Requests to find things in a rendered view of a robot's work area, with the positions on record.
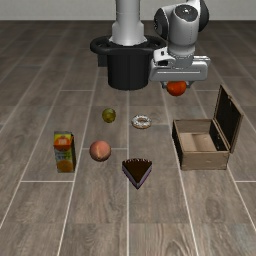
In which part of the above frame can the red tomato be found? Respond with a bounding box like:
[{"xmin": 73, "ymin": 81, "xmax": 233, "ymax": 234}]
[{"xmin": 166, "ymin": 80, "xmax": 188, "ymax": 97}]

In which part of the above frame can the wooden box lid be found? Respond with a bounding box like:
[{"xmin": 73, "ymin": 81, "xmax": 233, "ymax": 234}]
[{"xmin": 212, "ymin": 84, "xmax": 245, "ymax": 154}]

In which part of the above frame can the wooden box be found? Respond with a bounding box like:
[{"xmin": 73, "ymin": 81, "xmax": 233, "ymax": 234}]
[{"xmin": 171, "ymin": 118, "xmax": 231, "ymax": 171}]

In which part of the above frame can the white frosted donut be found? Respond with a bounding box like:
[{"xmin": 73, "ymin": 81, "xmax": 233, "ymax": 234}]
[{"xmin": 131, "ymin": 114, "xmax": 153, "ymax": 130}]

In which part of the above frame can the olive green round fruit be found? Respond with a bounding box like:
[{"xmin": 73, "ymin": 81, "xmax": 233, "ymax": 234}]
[{"xmin": 101, "ymin": 107, "xmax": 117, "ymax": 124}]

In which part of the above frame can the chocolate cake wedge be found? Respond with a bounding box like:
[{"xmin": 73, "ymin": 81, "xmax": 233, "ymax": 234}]
[{"xmin": 121, "ymin": 158, "xmax": 153, "ymax": 190}]

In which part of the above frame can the pink peach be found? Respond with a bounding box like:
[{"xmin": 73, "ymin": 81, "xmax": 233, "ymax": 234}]
[{"xmin": 89, "ymin": 140, "xmax": 112, "ymax": 163}]

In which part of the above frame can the orange juice carton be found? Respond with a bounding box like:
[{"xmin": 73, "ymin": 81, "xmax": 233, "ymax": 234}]
[{"xmin": 53, "ymin": 130, "xmax": 77, "ymax": 174}]

